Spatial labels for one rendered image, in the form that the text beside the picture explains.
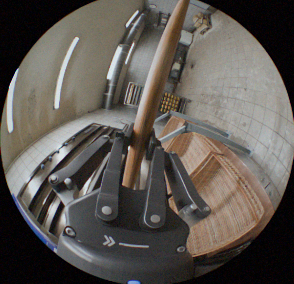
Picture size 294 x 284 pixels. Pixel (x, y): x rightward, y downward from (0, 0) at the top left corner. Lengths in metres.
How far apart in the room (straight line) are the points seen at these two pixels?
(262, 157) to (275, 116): 0.47
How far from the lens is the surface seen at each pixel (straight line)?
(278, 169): 1.20
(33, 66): 1.51
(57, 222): 0.80
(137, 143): 0.16
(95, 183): 0.66
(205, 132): 0.65
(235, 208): 0.70
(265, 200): 0.63
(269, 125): 1.29
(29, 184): 1.09
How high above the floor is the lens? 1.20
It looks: 6 degrees down
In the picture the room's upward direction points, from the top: 76 degrees counter-clockwise
